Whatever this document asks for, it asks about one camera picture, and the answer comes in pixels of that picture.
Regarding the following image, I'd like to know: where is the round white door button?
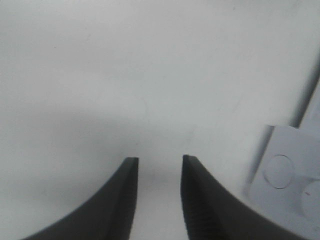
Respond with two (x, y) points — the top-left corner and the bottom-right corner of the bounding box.
(263, 155), (294, 189)

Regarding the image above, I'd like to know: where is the white microwave knob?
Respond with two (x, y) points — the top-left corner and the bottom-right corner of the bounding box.
(301, 181), (320, 222)

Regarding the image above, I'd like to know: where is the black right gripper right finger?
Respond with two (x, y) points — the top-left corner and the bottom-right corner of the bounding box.
(182, 155), (310, 240)

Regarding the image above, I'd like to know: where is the white microwave oven body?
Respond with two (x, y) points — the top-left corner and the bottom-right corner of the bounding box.
(243, 59), (320, 232)

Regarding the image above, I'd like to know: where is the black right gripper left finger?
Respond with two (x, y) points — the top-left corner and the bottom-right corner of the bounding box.
(28, 157), (139, 240)

